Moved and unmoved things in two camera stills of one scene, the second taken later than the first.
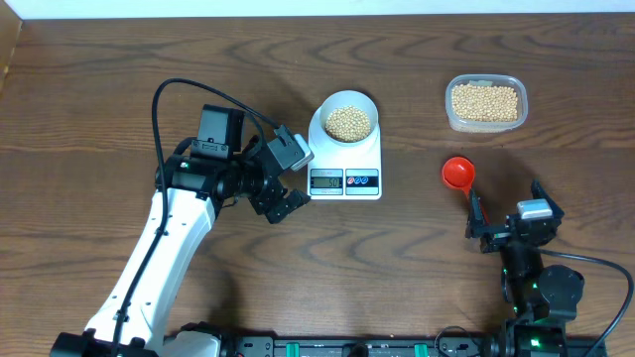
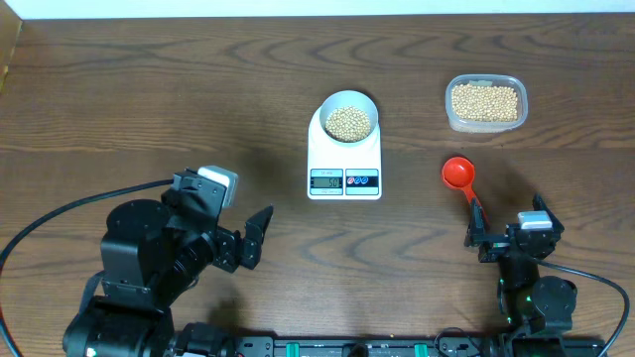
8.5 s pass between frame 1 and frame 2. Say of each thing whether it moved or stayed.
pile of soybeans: stayed
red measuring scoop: stayed
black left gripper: moved
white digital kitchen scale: stayed
